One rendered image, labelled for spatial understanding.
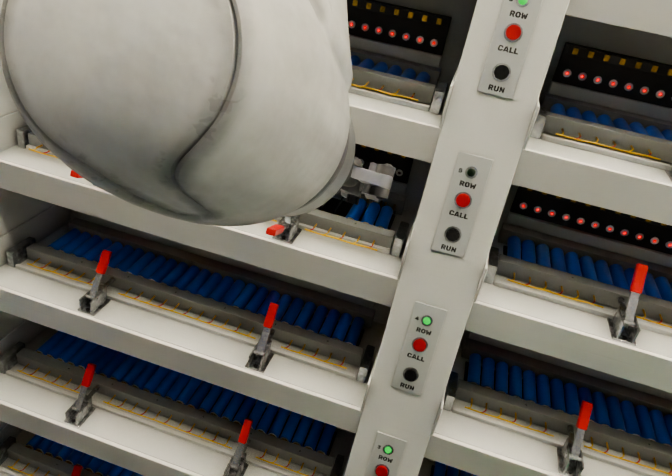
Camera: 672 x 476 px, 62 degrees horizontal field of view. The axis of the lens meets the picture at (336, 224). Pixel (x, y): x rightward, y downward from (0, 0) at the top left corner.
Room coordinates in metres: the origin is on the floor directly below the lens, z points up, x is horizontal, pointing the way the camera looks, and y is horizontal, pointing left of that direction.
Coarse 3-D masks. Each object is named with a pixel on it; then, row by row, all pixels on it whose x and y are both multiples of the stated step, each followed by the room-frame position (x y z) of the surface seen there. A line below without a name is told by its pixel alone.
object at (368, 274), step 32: (0, 128) 0.78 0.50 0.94; (0, 160) 0.76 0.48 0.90; (32, 160) 0.78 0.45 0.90; (32, 192) 0.76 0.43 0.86; (64, 192) 0.75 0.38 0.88; (96, 192) 0.73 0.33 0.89; (128, 224) 0.73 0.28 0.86; (160, 224) 0.72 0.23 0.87; (192, 224) 0.71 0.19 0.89; (256, 224) 0.72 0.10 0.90; (256, 256) 0.70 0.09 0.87; (288, 256) 0.69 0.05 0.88; (320, 256) 0.68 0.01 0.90; (352, 256) 0.69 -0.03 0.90; (384, 256) 0.71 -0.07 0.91; (352, 288) 0.68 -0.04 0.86; (384, 288) 0.67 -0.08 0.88
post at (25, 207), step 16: (0, 64) 0.77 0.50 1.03; (0, 80) 0.78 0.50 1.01; (0, 96) 0.78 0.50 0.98; (0, 112) 0.78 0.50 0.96; (0, 192) 0.79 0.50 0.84; (0, 208) 0.79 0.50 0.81; (16, 208) 0.83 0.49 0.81; (32, 208) 0.86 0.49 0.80; (64, 208) 0.94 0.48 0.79; (0, 224) 0.80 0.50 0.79; (16, 224) 0.83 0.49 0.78; (0, 320) 0.81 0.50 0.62; (16, 320) 0.85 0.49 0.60; (0, 336) 0.82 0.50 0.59
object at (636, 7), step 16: (576, 0) 0.65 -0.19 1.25; (592, 0) 0.65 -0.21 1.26; (608, 0) 0.65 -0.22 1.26; (624, 0) 0.64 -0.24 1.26; (640, 0) 0.64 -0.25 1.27; (656, 0) 0.64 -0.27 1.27; (576, 16) 0.66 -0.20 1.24; (592, 16) 0.65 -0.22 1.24; (608, 16) 0.65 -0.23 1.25; (624, 16) 0.65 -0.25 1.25; (640, 16) 0.64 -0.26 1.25; (656, 16) 0.64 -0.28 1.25; (656, 32) 0.64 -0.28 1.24
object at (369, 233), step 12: (36, 144) 0.81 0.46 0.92; (300, 216) 0.74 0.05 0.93; (312, 216) 0.73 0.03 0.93; (324, 216) 0.73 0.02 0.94; (336, 216) 0.74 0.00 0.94; (324, 228) 0.73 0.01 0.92; (336, 228) 0.73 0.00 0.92; (348, 228) 0.72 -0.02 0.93; (360, 228) 0.72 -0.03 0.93; (372, 228) 0.73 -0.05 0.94; (384, 228) 0.73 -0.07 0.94; (372, 240) 0.72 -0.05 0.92; (384, 240) 0.72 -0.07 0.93
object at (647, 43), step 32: (384, 0) 0.88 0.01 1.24; (416, 0) 0.87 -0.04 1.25; (448, 0) 0.87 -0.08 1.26; (448, 32) 0.87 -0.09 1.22; (576, 32) 0.84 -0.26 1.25; (608, 32) 0.83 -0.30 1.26; (640, 32) 0.82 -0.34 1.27; (448, 64) 0.86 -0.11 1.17; (416, 160) 0.86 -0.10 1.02; (416, 192) 0.86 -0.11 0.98; (512, 192) 0.84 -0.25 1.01; (512, 224) 0.84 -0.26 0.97; (384, 320) 0.86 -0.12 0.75
